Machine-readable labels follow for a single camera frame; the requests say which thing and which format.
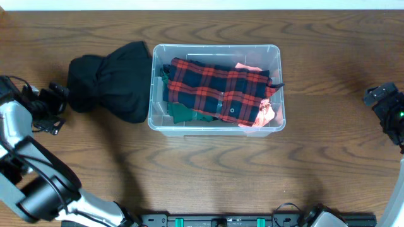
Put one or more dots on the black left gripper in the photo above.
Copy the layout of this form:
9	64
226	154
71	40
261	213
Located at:
57	101

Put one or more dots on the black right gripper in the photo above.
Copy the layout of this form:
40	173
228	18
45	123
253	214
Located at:
384	110

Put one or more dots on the black shirt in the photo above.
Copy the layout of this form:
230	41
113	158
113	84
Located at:
119	82

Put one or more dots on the pink t-shirt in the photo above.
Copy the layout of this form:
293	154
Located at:
266	113

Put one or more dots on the dark green garment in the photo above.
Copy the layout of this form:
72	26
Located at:
179	112

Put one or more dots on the red navy plaid shirt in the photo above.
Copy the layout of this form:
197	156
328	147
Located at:
229	94

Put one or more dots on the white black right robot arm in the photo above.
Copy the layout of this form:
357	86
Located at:
392	216

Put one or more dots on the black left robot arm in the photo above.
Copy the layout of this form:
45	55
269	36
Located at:
35	184

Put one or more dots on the clear plastic storage container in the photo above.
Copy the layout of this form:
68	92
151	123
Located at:
265	57

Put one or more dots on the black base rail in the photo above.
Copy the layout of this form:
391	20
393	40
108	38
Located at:
277	219

